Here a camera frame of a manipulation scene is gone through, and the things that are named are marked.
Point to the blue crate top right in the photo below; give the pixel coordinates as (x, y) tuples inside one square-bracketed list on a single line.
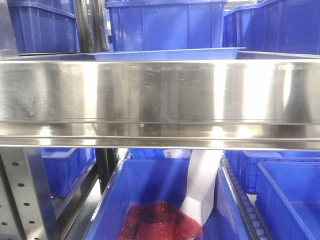
[(279, 26)]

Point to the blue bin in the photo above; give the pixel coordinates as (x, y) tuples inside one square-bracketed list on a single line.
[(64, 166), (288, 198), (149, 181), (245, 163)]

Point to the blue crate top left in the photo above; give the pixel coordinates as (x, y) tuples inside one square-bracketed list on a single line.
[(44, 26)]

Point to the red mesh net bag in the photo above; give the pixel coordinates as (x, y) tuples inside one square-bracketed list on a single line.
[(160, 221)]

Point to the blue bin lower left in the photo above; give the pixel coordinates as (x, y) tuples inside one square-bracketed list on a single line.
[(64, 166)]

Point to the blue bin lower right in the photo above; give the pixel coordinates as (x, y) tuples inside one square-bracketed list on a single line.
[(288, 198)]

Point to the blue plastic tray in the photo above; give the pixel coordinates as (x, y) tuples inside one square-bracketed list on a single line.
[(221, 53)]

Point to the blue bin behind right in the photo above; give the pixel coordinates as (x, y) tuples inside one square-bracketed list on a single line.
[(245, 163)]

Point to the perforated steel shelf post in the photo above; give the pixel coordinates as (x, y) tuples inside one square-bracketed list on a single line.
[(27, 178)]

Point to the blue crate top centre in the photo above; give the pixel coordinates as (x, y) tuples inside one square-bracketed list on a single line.
[(148, 25)]

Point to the white paper sheet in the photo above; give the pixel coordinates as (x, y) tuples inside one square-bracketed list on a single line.
[(200, 181)]

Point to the blue crate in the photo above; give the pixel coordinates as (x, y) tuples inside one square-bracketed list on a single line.
[(279, 26), (44, 26), (148, 25)]

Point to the stainless steel shelf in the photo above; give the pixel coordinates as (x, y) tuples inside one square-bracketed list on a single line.
[(258, 101)]

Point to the blue bin lower centre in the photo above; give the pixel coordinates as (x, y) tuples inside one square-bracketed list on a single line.
[(149, 181)]

